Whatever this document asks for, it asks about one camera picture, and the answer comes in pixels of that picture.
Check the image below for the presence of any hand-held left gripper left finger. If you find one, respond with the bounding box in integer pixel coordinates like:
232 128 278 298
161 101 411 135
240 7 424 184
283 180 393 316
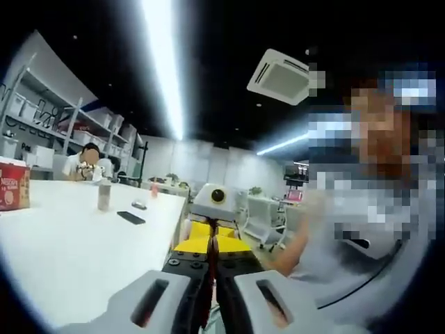
79 239 213 334

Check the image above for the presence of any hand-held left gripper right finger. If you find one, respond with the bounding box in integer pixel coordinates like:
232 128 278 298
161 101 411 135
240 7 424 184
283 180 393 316
216 239 323 334

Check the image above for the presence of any black smartphone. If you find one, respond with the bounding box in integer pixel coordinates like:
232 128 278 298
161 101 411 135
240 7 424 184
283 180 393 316
116 210 146 225

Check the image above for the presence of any clear glass cup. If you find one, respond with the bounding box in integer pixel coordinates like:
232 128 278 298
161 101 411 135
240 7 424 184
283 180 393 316
97 182 113 212

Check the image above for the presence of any red coffee box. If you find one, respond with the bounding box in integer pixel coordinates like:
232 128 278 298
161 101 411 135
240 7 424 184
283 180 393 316
0 155 32 212

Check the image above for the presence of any white office chair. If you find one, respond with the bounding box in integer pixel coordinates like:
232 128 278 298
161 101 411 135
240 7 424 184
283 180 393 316
243 196 289 251

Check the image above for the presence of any person's grey shirt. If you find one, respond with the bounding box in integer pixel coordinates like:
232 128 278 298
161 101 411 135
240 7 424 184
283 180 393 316
288 239 418 310

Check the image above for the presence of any short ceiling light strip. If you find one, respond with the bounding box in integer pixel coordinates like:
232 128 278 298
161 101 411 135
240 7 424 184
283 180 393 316
256 133 309 157

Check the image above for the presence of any white chest device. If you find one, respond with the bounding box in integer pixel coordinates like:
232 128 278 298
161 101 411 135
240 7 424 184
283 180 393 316
326 236 401 262

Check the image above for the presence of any long ceiling light strip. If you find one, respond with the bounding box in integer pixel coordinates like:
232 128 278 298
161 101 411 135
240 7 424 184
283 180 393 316
138 0 187 140

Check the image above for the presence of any white ceiling air conditioner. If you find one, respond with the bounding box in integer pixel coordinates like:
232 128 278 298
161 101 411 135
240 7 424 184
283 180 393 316
246 48 310 106

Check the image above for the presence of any grey metal shelf rack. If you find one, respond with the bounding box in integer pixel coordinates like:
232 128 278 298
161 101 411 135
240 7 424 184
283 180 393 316
0 51 140 164

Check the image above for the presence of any group of white storage bins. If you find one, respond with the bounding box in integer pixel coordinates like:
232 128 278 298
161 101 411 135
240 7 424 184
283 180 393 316
0 93 138 168

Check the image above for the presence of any thin black cable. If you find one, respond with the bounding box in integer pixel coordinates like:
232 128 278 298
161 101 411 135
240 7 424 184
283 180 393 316
318 243 418 310

